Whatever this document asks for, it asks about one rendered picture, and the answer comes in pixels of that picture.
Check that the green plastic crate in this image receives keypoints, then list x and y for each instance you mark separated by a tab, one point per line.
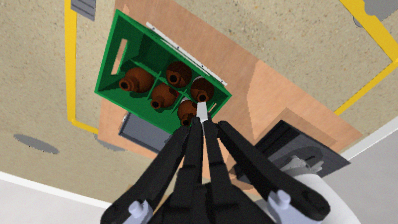
142	49

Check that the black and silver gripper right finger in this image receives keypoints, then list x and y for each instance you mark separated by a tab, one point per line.
288	200

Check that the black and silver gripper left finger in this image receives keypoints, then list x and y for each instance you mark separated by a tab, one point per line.
137	204

